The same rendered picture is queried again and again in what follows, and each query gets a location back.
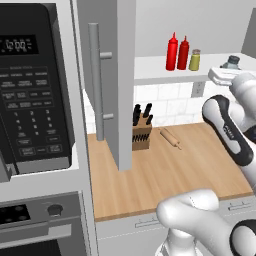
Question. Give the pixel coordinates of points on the wooden rolling pin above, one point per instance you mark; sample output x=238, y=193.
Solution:
x=170, y=136

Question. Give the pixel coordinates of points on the grey oven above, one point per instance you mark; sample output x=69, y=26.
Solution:
x=40, y=230

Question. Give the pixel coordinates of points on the white drawer front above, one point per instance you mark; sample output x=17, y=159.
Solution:
x=240, y=213
x=126, y=238

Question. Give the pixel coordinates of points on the grey shaker with dark cap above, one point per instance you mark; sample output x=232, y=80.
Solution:
x=233, y=61

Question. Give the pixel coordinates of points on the grey cabinet door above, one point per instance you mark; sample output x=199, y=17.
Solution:
x=250, y=33
x=123, y=83

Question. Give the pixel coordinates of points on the wooden knife block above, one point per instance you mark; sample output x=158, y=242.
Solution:
x=141, y=135

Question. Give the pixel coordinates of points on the black oven knob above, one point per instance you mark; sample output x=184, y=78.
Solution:
x=55, y=209

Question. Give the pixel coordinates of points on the white cabinet shelf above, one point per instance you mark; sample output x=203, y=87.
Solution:
x=153, y=70

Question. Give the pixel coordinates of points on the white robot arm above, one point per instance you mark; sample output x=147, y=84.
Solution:
x=200, y=220

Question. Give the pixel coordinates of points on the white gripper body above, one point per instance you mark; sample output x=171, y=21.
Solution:
x=220, y=75

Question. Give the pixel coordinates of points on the yellow shaker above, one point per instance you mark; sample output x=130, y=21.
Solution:
x=194, y=61

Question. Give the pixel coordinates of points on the grey wall outlet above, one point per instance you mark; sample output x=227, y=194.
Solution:
x=198, y=89

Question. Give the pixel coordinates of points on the black microwave oven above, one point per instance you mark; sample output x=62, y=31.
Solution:
x=33, y=100

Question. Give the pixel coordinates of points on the red condiment bottle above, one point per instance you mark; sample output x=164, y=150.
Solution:
x=172, y=53
x=183, y=55

